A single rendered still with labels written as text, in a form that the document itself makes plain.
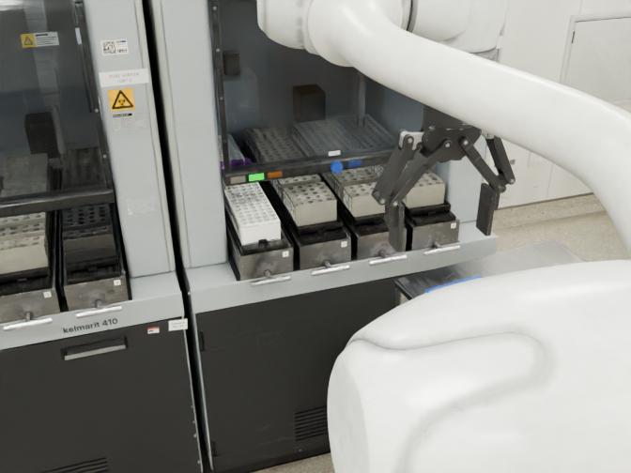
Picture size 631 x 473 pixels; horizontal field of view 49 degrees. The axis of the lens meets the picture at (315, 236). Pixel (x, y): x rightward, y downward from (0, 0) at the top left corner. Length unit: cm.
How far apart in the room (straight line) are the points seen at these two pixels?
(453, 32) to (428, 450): 59
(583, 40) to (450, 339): 314
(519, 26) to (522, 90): 261
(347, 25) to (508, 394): 47
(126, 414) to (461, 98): 146
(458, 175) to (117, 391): 105
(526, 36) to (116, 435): 232
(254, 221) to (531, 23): 189
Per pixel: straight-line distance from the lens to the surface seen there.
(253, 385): 192
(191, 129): 161
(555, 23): 332
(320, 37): 75
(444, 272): 160
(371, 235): 176
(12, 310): 170
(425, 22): 81
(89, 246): 170
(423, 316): 33
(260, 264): 170
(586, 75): 350
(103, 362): 179
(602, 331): 33
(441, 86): 63
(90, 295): 168
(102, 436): 195
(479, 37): 84
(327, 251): 174
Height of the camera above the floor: 168
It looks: 30 degrees down
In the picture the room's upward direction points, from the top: straight up
